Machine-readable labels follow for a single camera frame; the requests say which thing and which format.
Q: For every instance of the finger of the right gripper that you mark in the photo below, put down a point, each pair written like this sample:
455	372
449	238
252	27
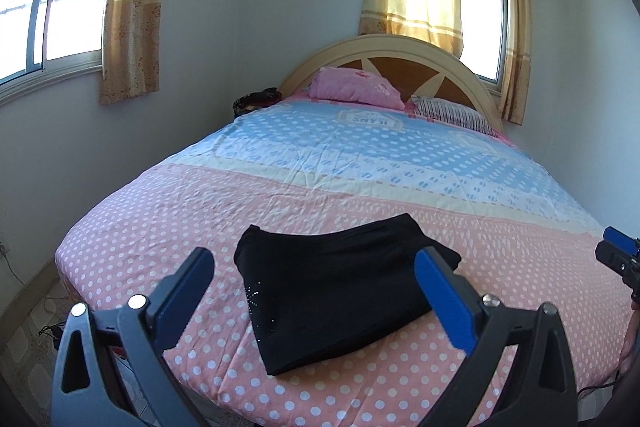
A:
629	245
623	264

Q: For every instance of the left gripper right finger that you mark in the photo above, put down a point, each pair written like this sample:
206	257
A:
540	388

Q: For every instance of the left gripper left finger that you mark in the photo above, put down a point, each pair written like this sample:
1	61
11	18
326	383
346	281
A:
88	389

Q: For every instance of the black pants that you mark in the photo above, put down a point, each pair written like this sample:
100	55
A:
314	298

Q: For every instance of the brown curtain right of headboard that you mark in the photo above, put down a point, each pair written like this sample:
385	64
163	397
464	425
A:
516	61

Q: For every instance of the striped pillow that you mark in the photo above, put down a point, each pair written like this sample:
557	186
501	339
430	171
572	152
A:
451	113

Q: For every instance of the patterned pink blue bedspread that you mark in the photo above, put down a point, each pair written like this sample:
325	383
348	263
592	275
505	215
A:
305	167

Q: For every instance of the dark item beside bed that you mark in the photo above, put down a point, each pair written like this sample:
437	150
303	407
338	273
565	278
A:
256	100

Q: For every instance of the window behind headboard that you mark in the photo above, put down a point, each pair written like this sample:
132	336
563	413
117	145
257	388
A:
484	38

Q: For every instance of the side window right curtain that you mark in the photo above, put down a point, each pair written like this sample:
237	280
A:
130	50

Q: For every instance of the cream wooden headboard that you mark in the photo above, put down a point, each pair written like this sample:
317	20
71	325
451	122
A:
413	67

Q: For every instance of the pink pillow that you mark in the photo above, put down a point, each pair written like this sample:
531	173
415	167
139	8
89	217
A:
354	86

